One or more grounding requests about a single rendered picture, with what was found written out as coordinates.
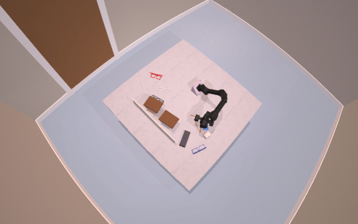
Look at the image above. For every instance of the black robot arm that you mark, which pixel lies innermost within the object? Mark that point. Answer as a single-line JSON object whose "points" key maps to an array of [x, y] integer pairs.
{"points": [[213, 115]]}

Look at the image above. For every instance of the red glasses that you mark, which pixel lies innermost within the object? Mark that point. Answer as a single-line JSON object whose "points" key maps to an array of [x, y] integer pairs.
{"points": [[158, 76]]}

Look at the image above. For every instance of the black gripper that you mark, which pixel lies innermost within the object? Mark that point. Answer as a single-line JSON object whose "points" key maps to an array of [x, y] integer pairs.
{"points": [[197, 118]]}

